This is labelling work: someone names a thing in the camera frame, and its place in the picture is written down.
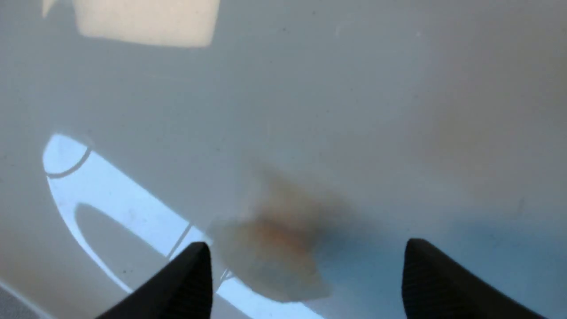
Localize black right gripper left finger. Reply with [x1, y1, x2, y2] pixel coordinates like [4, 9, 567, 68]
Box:
[98, 241, 213, 319]

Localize white square plate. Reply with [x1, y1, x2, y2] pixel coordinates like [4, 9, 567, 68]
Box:
[1, 0, 566, 319]

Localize green dumpling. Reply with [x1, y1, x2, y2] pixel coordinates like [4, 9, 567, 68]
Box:
[207, 172, 347, 303]

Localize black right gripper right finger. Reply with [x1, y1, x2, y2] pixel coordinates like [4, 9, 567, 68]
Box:
[401, 238, 544, 319]

